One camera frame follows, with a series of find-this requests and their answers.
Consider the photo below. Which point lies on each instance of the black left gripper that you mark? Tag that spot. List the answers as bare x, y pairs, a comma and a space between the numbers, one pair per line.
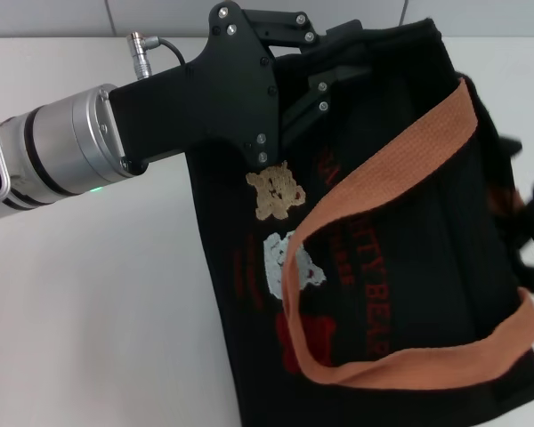
204, 102

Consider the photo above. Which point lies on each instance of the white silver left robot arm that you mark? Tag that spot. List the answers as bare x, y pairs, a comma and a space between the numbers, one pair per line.
62, 142

